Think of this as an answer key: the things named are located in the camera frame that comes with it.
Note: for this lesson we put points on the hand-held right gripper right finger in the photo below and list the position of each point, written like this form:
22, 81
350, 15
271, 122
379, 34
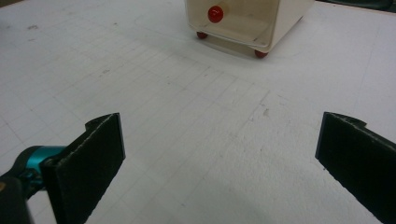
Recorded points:
358, 158

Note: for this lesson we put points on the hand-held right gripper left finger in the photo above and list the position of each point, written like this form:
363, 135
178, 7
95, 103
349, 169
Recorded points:
84, 165

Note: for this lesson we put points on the white drawer box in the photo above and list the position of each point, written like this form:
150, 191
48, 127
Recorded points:
249, 21

